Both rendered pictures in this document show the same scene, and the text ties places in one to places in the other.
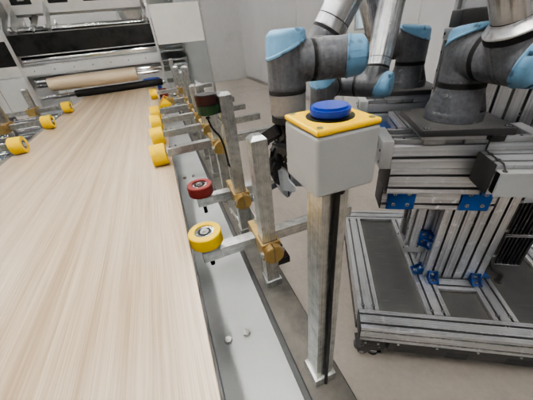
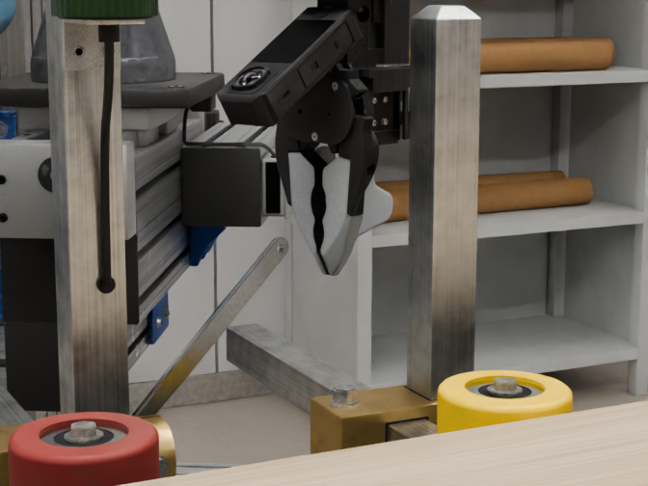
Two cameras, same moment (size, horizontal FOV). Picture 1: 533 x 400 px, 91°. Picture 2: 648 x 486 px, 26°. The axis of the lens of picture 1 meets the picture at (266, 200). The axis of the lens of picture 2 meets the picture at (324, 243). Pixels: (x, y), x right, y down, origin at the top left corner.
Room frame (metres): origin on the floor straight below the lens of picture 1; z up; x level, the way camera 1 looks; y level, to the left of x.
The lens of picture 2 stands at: (0.72, 0.94, 1.15)
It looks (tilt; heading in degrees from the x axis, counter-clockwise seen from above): 11 degrees down; 262
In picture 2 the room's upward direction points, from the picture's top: straight up
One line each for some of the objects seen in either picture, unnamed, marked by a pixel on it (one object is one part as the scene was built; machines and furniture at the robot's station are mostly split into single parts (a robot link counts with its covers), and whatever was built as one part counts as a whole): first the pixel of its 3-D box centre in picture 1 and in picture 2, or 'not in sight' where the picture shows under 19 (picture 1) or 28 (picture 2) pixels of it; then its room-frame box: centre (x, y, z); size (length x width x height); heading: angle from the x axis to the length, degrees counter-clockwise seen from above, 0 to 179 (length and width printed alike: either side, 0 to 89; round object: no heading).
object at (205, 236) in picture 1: (208, 247); (502, 472); (0.51, 0.16, 0.85); 0.08 x 0.08 x 0.11
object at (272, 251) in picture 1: (265, 240); (411, 428); (0.53, 0.01, 0.84); 0.13 x 0.06 x 0.05; 18
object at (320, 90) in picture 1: (322, 89); not in sight; (0.89, -0.22, 1.13); 0.09 x 0.08 x 0.11; 140
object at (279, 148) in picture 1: (291, 142); (350, 65); (0.56, -0.07, 1.08); 0.09 x 0.08 x 0.12; 38
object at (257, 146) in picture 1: (266, 228); (440, 352); (0.51, 0.01, 0.89); 0.03 x 0.03 x 0.48; 18
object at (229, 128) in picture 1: (236, 172); (92, 326); (0.75, 0.08, 0.93); 0.03 x 0.03 x 0.48; 18
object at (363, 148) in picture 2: (278, 166); (347, 152); (0.57, -0.04, 1.02); 0.05 x 0.02 x 0.09; 128
